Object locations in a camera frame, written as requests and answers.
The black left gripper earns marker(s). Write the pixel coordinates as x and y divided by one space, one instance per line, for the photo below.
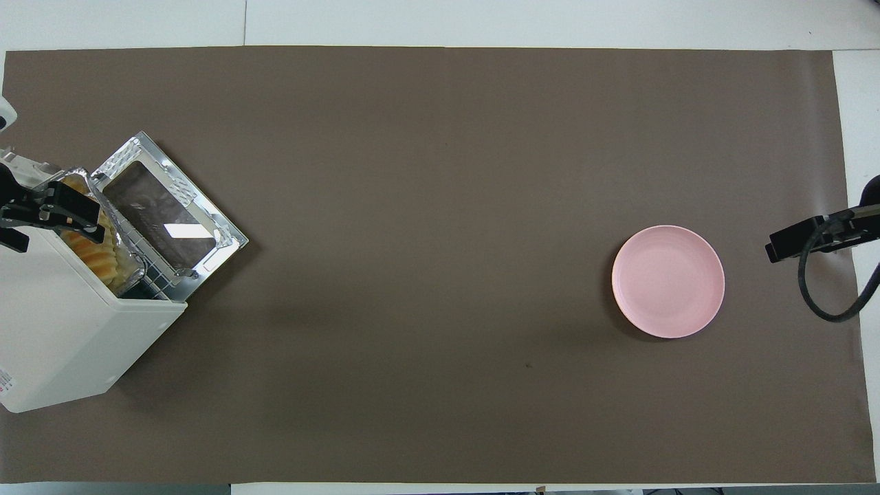
34 210

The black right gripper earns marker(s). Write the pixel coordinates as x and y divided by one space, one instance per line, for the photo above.
804 237

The sliced yellow bread loaf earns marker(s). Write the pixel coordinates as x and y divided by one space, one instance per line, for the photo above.
103 261

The aluminium foil tray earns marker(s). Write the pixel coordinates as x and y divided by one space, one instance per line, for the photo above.
127 240

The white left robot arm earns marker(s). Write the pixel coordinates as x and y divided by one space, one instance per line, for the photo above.
5 110

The cream toaster oven body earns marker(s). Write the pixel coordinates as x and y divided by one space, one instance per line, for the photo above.
62 330

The glass oven door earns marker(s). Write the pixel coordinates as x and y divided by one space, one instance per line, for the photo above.
227 237

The pink round plate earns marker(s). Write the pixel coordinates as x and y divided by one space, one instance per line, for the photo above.
668 282

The brown table mat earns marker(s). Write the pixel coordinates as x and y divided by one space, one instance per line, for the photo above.
447 240

